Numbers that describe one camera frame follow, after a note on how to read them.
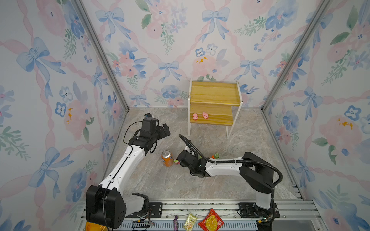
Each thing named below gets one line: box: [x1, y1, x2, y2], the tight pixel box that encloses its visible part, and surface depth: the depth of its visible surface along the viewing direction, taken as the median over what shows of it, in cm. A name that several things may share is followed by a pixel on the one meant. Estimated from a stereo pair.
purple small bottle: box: [173, 215, 179, 231], surface depth 72 cm
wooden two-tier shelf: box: [187, 77, 243, 140], surface depth 87 cm
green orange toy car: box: [211, 152, 220, 160], surface depth 92 cm
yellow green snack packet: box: [183, 212, 199, 231], surface depth 71 cm
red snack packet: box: [198, 207, 225, 231], surface depth 71 cm
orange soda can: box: [160, 150, 174, 167], surface depth 84 cm
